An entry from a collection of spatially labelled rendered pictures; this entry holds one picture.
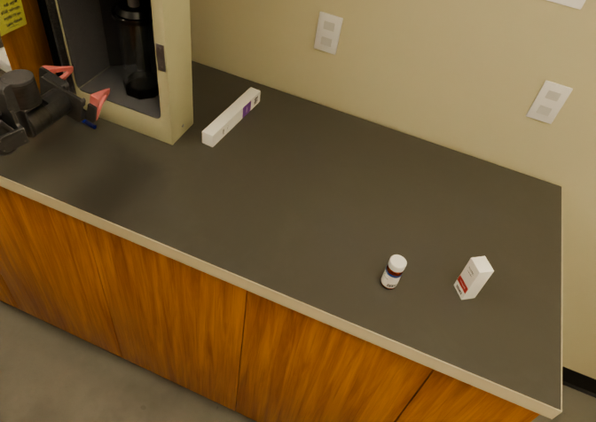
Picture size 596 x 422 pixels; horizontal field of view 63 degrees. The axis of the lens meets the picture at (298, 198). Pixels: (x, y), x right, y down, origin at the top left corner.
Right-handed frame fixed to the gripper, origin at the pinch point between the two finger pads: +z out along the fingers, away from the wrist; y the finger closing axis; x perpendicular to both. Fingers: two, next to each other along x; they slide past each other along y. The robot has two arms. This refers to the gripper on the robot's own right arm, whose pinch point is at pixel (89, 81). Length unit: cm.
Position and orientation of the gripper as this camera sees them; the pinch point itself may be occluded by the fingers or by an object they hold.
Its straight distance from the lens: 123.7
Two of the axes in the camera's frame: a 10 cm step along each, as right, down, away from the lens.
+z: 3.7, -6.2, 6.9
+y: -8.6, -5.2, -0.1
